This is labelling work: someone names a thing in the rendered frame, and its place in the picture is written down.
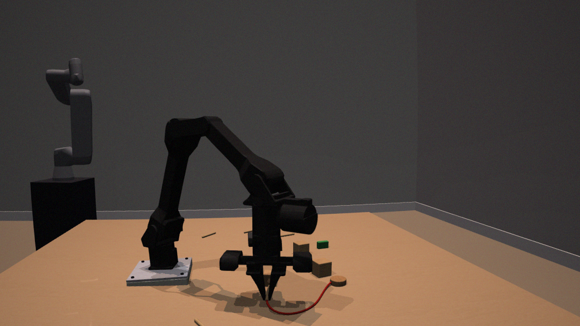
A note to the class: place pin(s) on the small green block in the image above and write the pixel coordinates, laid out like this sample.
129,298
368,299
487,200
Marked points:
322,244

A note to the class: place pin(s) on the round wooden button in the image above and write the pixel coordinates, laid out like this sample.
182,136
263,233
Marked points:
338,281

